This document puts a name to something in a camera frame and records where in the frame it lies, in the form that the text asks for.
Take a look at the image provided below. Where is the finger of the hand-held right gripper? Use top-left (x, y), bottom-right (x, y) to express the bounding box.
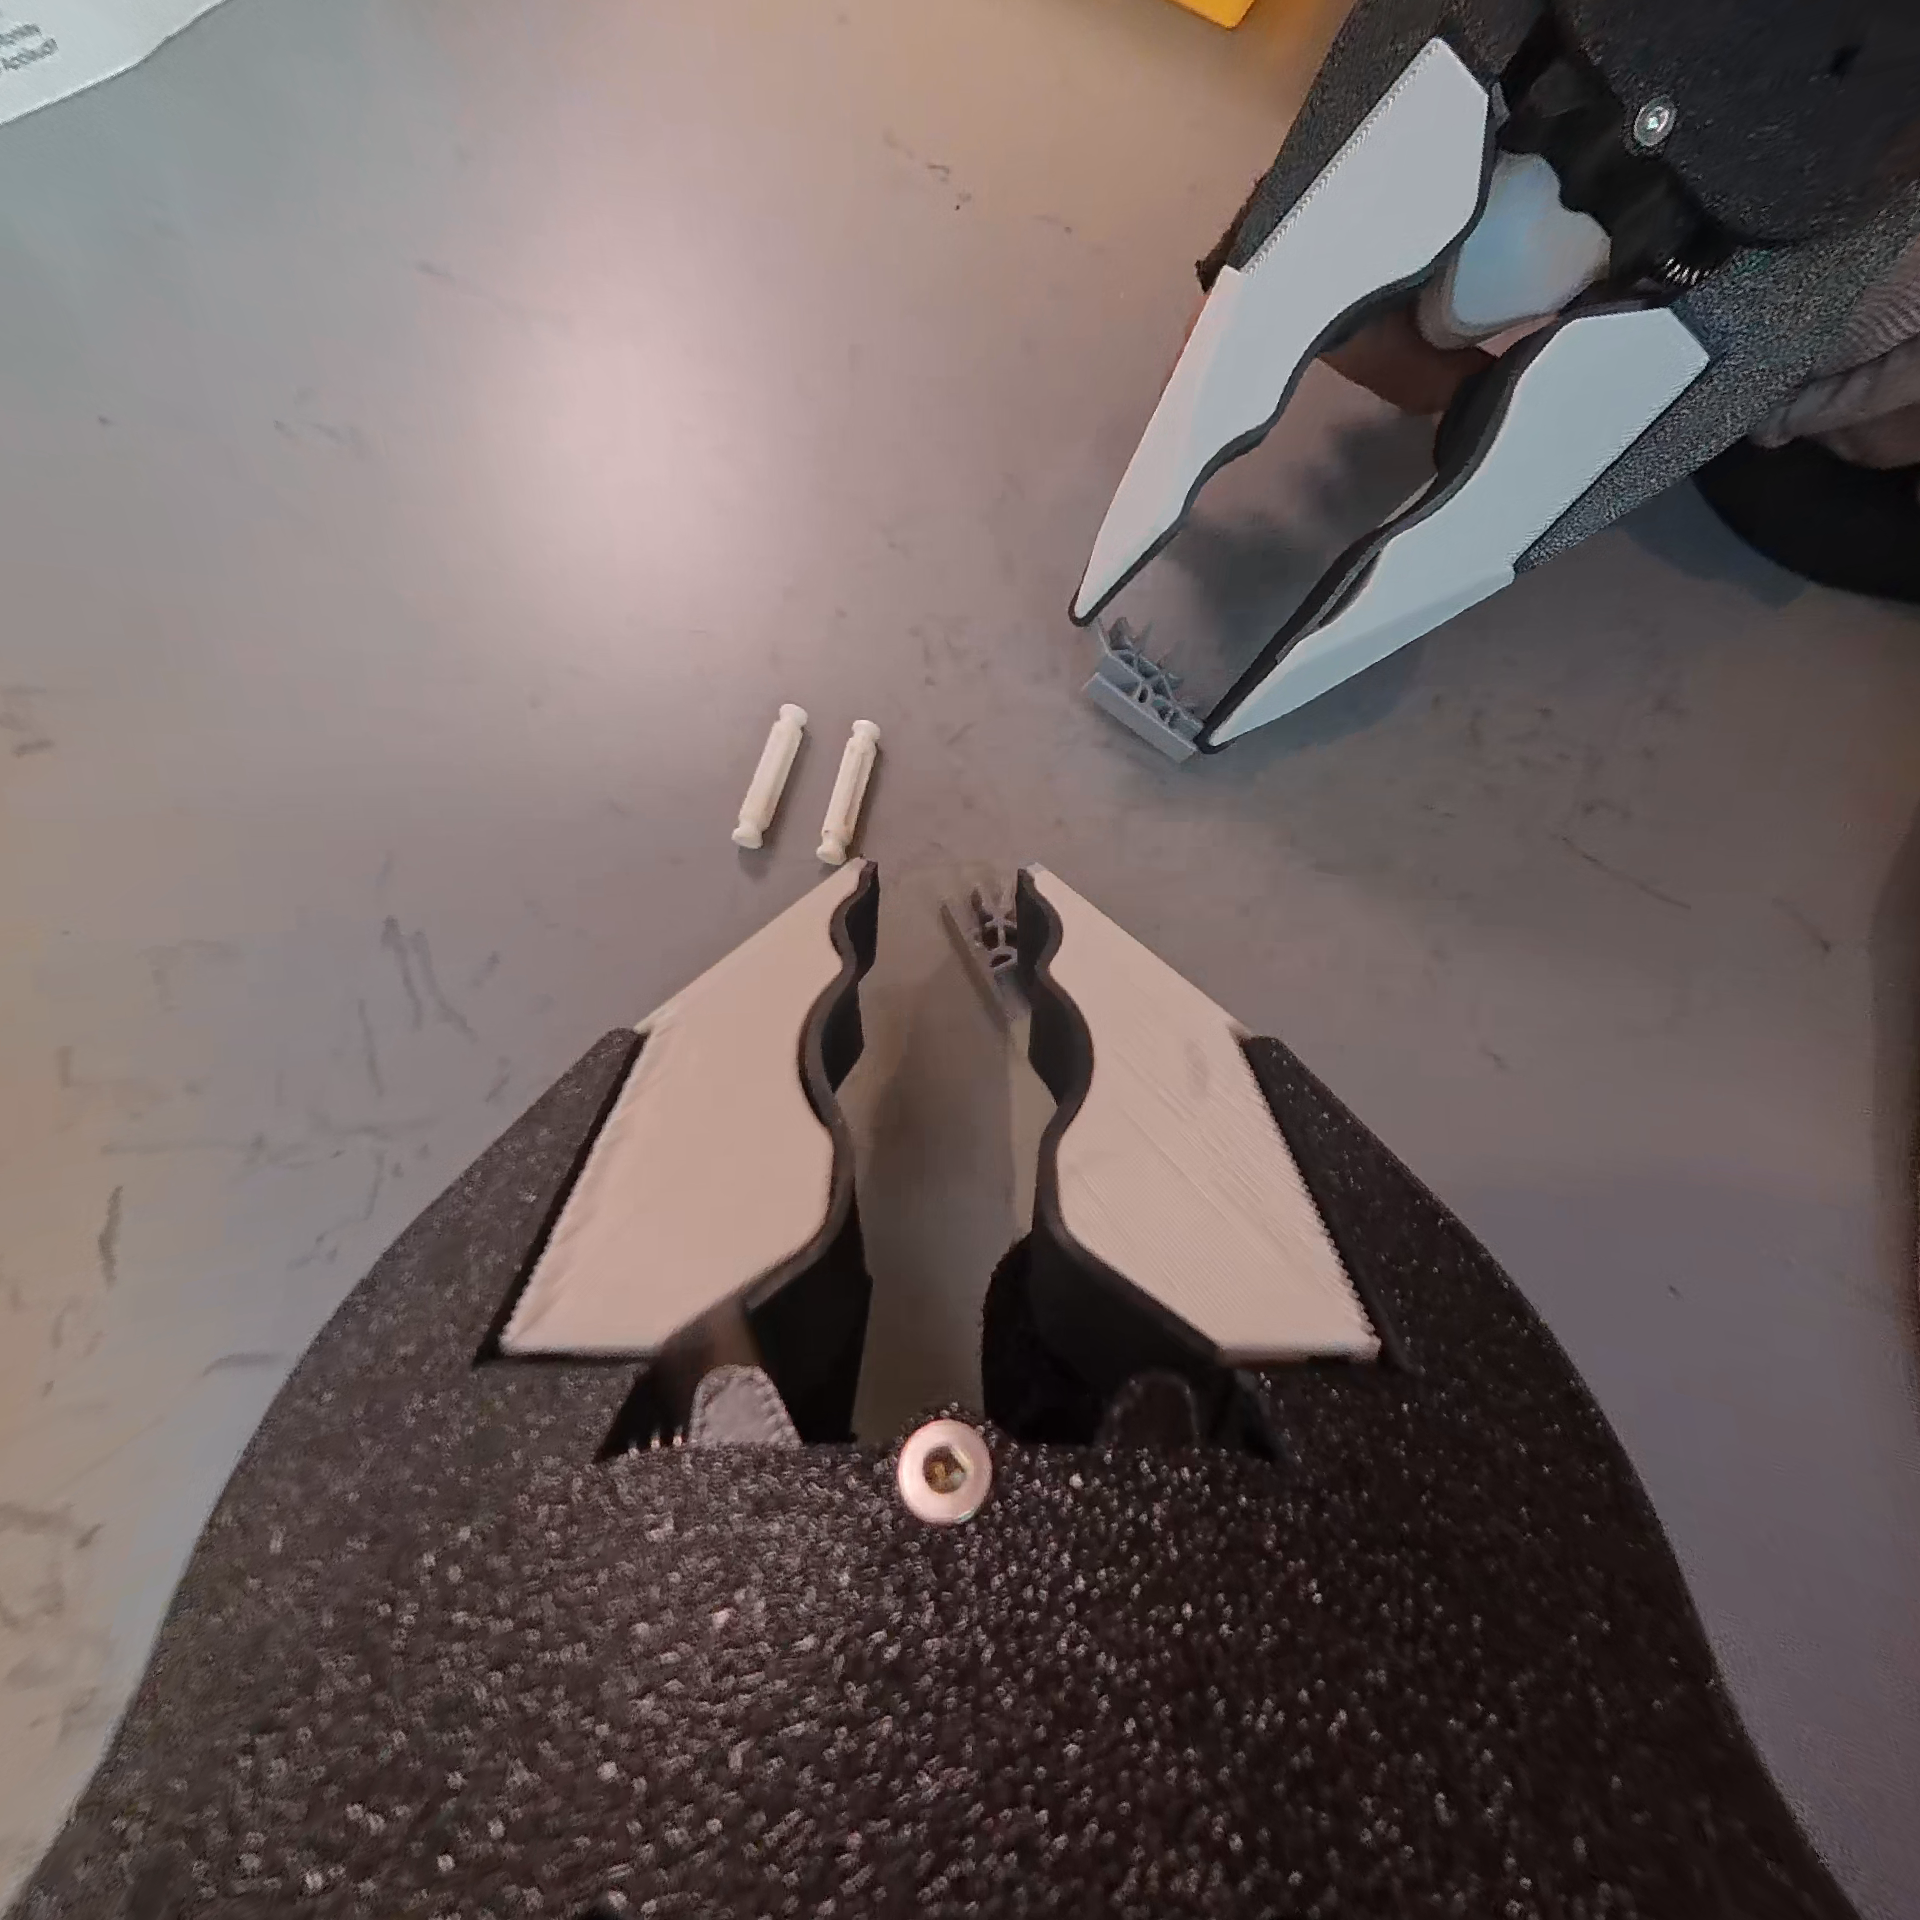
top-left (1198, 303), bottom-right (1711, 752)
top-left (1069, 37), bottom-right (1504, 627)

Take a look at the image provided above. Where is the person's right hand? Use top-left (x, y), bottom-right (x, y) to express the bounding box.
top-left (1328, 306), bottom-right (1501, 417)

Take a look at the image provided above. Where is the grey half-round connector piece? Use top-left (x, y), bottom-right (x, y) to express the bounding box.
top-left (940, 882), bottom-right (1037, 1030)

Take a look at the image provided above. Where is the white printed task sheet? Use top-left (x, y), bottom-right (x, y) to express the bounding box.
top-left (0, 0), bottom-right (231, 130)

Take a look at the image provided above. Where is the grey desk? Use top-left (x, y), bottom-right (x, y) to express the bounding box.
top-left (0, 0), bottom-right (1920, 1801)

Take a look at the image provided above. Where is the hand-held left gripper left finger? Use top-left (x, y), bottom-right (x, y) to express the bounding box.
top-left (503, 856), bottom-right (880, 1447)

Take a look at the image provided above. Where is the black wrist rest pad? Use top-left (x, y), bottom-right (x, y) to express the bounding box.
top-left (1703, 433), bottom-right (1920, 606)

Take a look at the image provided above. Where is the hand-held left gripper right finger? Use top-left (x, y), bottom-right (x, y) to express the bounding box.
top-left (982, 863), bottom-right (1383, 1447)

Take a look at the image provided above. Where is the short white rod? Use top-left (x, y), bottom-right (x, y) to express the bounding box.
top-left (813, 718), bottom-right (888, 867)
top-left (728, 698), bottom-right (813, 854)

